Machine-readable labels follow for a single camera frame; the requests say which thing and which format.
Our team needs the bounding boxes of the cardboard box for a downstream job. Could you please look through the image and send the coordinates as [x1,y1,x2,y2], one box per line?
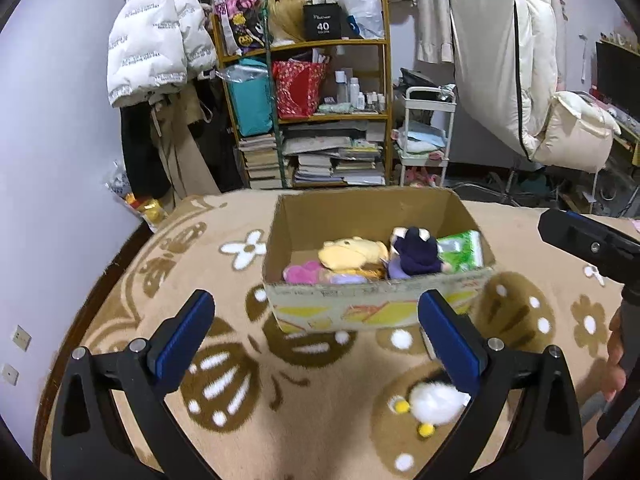
[261,186,496,335]

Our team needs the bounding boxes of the blond wig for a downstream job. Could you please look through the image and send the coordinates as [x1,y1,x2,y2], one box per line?
[267,0,307,46]

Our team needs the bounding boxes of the teal bag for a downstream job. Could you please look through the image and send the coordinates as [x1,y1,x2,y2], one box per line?
[220,57,275,137]

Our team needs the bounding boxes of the white puffer jacket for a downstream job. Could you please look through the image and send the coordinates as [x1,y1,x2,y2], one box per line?
[106,0,218,108]

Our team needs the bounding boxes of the white trolley cart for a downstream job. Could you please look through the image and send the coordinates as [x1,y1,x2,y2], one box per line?
[397,86,457,188]

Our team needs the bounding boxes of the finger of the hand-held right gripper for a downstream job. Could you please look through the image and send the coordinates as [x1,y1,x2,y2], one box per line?
[538,208,640,286]

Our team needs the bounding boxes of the pink plush toy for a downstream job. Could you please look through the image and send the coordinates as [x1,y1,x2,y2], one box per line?
[282,260,326,285]

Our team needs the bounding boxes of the beige hanging coat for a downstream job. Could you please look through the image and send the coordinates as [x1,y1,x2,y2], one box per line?
[150,87,221,211]

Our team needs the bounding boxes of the black monitor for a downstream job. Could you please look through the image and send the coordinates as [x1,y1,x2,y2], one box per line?
[595,40,640,123]

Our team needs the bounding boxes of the pink plush slippers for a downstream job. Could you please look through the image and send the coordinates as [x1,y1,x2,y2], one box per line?
[404,167,441,187]

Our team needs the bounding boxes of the dark hanging coat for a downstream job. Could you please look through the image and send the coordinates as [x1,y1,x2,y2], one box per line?
[120,80,246,201]

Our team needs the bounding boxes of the group of small bottles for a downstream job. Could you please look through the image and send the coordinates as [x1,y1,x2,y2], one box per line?
[334,71,387,113]

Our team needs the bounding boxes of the stack of books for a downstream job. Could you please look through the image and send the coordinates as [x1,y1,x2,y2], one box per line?
[237,122,387,191]

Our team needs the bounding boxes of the black box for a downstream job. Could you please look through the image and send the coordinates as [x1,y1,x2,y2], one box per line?
[302,2,346,41]

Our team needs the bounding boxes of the black chair base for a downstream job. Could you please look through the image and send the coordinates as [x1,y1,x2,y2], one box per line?
[452,170,541,206]

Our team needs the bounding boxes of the black pink printed bag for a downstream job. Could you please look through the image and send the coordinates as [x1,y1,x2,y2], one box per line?
[215,0,266,56]

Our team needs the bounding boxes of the wooden shelf rack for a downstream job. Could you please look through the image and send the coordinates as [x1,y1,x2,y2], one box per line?
[212,0,393,191]

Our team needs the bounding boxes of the white plastic bag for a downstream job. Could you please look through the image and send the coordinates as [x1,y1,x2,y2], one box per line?
[340,0,386,40]

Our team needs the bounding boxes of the person's right hand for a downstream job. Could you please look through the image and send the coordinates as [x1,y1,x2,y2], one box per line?
[602,305,632,402]

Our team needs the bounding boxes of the white plush duck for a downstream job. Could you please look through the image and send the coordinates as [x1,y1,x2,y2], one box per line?
[390,381,471,437]

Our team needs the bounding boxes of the red gift bag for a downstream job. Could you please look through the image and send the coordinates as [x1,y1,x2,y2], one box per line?
[272,60,328,120]

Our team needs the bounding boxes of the purple plush doll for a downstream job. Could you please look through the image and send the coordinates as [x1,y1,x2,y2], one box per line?
[387,226,447,279]

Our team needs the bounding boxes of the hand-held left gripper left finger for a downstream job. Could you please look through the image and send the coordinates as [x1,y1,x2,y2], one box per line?
[50,289,216,480]

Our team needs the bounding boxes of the green snack packet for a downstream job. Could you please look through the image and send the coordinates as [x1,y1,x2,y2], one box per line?
[436,230,485,273]

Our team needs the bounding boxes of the clear bag of toys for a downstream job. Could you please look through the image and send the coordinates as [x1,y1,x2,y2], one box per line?
[105,160,168,223]

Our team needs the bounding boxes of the light blue folded cloth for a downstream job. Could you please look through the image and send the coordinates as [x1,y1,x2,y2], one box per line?
[400,127,446,153]

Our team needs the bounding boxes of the yellow plush toy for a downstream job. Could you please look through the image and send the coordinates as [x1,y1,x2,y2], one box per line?
[318,237,390,281]

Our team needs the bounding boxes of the cream hanging coat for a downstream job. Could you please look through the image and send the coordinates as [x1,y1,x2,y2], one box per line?
[446,0,622,173]

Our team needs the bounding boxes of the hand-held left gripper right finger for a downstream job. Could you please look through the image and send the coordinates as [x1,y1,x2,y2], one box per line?
[415,290,586,480]

